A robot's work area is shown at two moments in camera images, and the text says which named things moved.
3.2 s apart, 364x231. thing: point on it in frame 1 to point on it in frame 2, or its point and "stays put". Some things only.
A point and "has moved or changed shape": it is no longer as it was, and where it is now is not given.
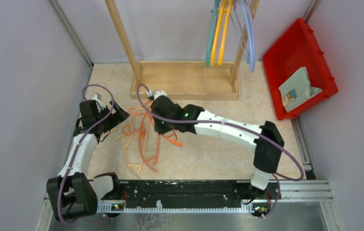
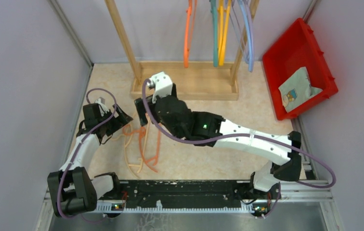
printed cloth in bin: x=298 y=90 stays put
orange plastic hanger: x=174 y=140 to x=189 y=11
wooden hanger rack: x=188 y=80 stays put
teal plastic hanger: x=215 y=12 has moved or changed shape
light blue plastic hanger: x=252 y=54 stays put
